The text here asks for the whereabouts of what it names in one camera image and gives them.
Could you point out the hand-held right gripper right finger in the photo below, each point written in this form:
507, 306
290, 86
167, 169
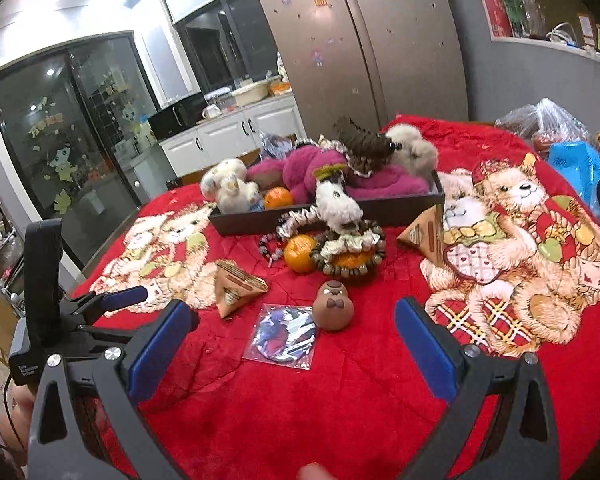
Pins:
425, 355

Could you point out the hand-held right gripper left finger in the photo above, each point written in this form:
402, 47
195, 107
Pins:
162, 355

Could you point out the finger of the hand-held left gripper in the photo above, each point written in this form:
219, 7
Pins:
110, 332
122, 297

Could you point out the brown mole figurine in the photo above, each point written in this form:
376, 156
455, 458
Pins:
335, 306

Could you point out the round badge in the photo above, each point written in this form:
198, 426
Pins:
282, 337

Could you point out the white lace scrunchie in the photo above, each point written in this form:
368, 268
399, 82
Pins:
352, 245

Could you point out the dark rectangular tray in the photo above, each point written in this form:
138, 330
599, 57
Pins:
380, 215

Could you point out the tangerine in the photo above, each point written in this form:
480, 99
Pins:
351, 261
300, 254
278, 198

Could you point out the person's left forearm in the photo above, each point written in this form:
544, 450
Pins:
22, 410

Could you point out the metal storage rack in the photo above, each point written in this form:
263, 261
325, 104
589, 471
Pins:
2, 255

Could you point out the red bear print blanket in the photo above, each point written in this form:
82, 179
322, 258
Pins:
360, 410

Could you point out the brown pyramid packet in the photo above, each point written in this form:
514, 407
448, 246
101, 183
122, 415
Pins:
237, 288
425, 236

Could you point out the sliding glass door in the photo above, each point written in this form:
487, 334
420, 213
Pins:
65, 150

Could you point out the white plush toy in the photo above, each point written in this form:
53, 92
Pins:
230, 185

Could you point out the light blue scrunchie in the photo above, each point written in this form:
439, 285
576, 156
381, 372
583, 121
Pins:
255, 204

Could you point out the magenta plush toy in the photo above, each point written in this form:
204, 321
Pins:
385, 184

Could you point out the silver lace scrunchie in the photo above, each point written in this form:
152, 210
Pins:
300, 221

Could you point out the black microwave oven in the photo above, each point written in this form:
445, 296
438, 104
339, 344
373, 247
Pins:
177, 115

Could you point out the white kitchen cabinet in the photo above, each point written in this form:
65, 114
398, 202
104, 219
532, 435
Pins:
230, 135

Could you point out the beige fluffy plush toy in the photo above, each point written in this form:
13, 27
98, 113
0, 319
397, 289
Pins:
415, 152

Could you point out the white mug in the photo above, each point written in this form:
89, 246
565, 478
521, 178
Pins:
210, 111

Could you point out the brown pinecone plush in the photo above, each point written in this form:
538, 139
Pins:
365, 147

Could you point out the blue plastic bag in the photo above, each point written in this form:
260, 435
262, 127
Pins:
577, 170

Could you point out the cream plastic basin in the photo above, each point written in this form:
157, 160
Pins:
250, 93

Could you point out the orange food container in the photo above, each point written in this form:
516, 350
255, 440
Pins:
280, 89

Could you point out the clear plastic bag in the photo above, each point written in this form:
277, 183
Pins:
545, 122

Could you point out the dark kitchen window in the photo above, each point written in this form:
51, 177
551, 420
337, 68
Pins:
225, 40

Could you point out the printed plastic bag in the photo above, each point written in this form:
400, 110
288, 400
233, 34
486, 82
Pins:
281, 67

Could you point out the silver double-door refrigerator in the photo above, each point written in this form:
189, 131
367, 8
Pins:
360, 45

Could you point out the tall red gift box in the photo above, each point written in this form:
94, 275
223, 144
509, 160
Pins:
494, 5

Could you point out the clear glass jar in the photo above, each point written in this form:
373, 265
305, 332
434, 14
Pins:
530, 12

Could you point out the white wall shelf unit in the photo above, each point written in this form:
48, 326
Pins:
555, 47

